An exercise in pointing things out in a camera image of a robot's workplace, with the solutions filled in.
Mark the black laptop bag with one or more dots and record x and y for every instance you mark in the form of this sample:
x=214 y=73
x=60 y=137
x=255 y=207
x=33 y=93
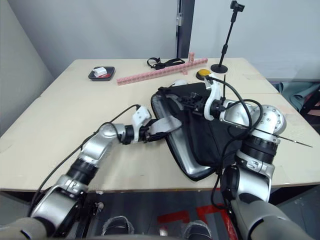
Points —
x=200 y=135

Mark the small white box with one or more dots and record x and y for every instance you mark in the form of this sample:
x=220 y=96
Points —
x=99 y=71

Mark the white computer mouse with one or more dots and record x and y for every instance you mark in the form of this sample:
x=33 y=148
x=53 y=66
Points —
x=180 y=82

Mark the long pink block strip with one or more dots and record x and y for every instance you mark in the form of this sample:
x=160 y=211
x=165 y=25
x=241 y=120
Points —
x=155 y=73

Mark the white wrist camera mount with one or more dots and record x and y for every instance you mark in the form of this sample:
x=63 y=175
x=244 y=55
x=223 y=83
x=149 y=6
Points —
x=140 y=114
x=212 y=96

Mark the yellow round push button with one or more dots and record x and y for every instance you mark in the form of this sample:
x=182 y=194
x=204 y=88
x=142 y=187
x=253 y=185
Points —
x=203 y=72

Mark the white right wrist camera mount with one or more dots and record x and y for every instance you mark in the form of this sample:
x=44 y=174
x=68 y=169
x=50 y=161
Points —
x=212 y=96

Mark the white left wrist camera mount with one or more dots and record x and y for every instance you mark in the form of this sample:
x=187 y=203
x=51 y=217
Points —
x=140 y=114

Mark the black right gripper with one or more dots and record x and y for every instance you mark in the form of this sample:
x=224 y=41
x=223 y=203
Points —
x=198 y=103

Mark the red flat item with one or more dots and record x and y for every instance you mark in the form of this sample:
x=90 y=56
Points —
x=104 y=76

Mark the black shallow tray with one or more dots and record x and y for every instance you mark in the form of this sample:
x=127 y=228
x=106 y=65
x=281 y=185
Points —
x=110 y=72

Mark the black stand with clamp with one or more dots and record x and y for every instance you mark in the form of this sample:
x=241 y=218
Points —
x=226 y=42

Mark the teal cloth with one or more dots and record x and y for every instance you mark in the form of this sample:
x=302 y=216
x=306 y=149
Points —
x=287 y=91

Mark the dark door frame post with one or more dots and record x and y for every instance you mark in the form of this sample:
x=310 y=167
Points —
x=186 y=27

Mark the small pink block tower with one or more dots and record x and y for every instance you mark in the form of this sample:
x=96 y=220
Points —
x=191 y=57

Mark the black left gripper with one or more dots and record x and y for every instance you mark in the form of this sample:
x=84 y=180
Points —
x=147 y=127

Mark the dark rounded ribbed shape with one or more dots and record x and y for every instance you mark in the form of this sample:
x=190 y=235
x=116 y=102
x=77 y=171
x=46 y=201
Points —
x=198 y=231
x=117 y=226

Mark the silver laptop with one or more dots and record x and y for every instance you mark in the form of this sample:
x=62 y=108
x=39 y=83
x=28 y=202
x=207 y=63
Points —
x=200 y=168

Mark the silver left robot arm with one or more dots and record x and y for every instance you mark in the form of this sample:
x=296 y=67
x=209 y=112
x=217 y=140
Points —
x=95 y=147

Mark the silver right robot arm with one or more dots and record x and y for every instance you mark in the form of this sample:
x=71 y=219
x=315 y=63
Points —
x=257 y=150

